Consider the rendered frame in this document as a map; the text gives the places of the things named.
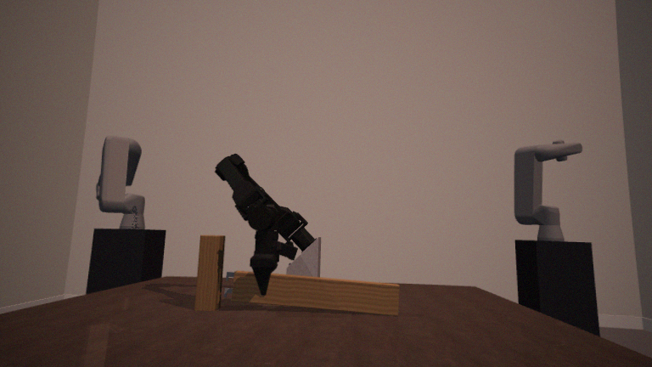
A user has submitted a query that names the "wooden rail with steel hooks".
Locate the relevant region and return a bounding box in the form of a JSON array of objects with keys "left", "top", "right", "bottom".
[{"left": 224, "top": 271, "right": 400, "bottom": 317}]

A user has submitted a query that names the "wooden post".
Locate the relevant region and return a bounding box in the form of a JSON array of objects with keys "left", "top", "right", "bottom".
[{"left": 194, "top": 234, "right": 225, "bottom": 311}]

